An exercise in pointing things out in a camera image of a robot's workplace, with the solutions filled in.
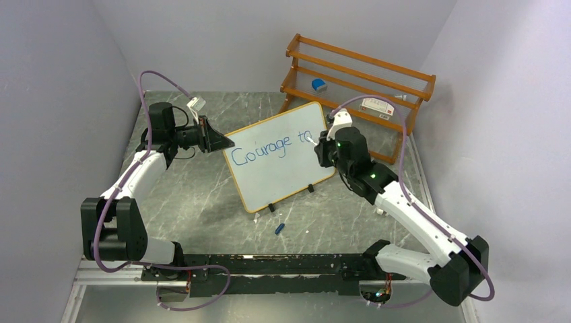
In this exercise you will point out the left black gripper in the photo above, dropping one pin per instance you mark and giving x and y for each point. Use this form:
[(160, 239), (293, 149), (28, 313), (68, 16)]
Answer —
[(209, 140)]

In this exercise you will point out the yellow framed whiteboard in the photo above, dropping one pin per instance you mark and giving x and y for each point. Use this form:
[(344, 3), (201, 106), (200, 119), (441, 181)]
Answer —
[(272, 159)]

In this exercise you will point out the blue marker cap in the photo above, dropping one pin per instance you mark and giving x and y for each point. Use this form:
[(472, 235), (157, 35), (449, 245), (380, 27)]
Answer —
[(279, 228)]

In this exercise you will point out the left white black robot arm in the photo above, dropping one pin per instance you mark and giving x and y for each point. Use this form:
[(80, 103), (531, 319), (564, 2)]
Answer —
[(112, 225)]

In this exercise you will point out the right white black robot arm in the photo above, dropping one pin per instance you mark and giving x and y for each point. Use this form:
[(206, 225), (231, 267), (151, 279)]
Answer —
[(453, 264)]

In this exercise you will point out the whiteboard metal stand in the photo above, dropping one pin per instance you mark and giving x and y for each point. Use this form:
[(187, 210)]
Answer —
[(271, 206)]

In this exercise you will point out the blue whiteboard eraser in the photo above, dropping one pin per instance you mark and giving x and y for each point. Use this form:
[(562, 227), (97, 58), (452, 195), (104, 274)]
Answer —
[(319, 85)]

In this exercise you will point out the orange wooden rack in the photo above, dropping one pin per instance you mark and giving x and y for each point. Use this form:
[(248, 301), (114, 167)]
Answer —
[(349, 74)]

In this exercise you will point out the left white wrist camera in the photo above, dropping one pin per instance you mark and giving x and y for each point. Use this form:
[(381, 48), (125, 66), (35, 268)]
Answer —
[(194, 106)]

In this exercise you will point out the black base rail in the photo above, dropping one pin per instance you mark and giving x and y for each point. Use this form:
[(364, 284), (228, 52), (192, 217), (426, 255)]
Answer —
[(239, 274)]

